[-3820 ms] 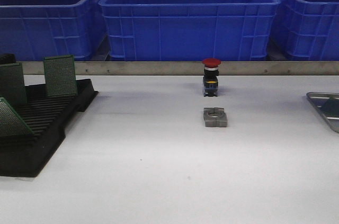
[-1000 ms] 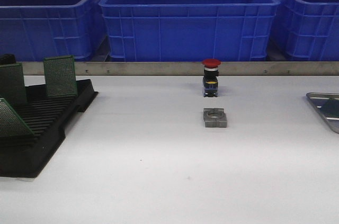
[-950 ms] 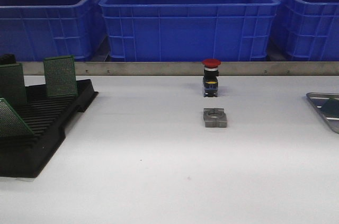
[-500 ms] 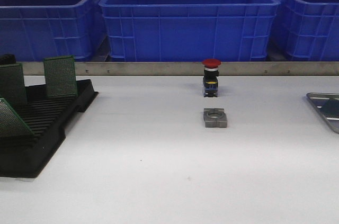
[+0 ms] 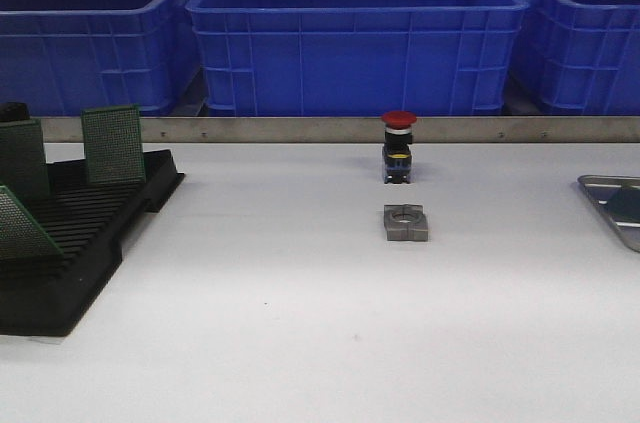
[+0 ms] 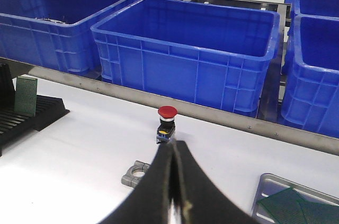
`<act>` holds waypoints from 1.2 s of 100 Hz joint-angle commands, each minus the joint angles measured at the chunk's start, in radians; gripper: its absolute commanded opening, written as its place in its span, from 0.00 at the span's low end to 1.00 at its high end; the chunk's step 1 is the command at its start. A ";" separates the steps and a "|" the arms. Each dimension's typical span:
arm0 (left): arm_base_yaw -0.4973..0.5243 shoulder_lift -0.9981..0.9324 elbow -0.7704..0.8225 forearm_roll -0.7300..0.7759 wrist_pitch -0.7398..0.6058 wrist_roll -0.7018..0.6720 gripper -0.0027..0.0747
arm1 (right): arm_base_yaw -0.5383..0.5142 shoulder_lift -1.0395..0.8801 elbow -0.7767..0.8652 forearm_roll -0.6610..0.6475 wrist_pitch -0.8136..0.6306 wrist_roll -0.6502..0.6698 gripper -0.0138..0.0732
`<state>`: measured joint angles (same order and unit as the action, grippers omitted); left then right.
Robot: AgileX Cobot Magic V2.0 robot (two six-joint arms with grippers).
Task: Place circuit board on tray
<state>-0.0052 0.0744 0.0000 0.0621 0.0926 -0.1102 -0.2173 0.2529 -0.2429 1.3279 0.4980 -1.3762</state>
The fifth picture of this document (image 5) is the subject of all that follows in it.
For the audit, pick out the red emergency stop button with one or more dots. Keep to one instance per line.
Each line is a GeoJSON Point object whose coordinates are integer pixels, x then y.
{"type": "Point", "coordinates": [396, 153]}

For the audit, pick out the black slotted board rack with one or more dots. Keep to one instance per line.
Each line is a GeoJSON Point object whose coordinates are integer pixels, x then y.
{"type": "Point", "coordinates": [49, 297]}

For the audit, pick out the green circuit board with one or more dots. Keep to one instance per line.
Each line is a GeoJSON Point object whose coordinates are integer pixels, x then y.
{"type": "Point", "coordinates": [22, 237]}
{"type": "Point", "coordinates": [23, 161]}
{"type": "Point", "coordinates": [623, 205]}
{"type": "Point", "coordinates": [113, 148]}

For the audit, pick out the blue crate front left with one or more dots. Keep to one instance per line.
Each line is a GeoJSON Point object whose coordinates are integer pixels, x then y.
{"type": "Point", "coordinates": [62, 56]}

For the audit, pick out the blue crate front right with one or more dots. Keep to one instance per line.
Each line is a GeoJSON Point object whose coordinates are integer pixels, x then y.
{"type": "Point", "coordinates": [580, 57]}

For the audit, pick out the grey metal mounting bracket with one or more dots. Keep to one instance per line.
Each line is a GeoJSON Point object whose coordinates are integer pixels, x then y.
{"type": "Point", "coordinates": [405, 222]}

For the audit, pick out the steel shelf front rail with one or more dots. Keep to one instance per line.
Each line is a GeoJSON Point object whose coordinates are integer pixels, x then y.
{"type": "Point", "coordinates": [327, 130]}

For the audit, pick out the blue crate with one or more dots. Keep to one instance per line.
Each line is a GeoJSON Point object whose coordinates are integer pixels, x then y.
{"type": "Point", "coordinates": [580, 57]}
{"type": "Point", "coordinates": [342, 58]}
{"type": "Point", "coordinates": [62, 56]}

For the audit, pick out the blue crate centre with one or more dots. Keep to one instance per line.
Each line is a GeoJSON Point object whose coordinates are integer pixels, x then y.
{"type": "Point", "coordinates": [342, 58]}

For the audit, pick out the silver metal tray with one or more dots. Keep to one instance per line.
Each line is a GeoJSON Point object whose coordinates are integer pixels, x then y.
{"type": "Point", "coordinates": [598, 189]}

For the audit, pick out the green circuit board front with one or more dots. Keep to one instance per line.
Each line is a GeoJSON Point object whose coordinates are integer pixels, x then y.
{"type": "Point", "coordinates": [22, 237]}

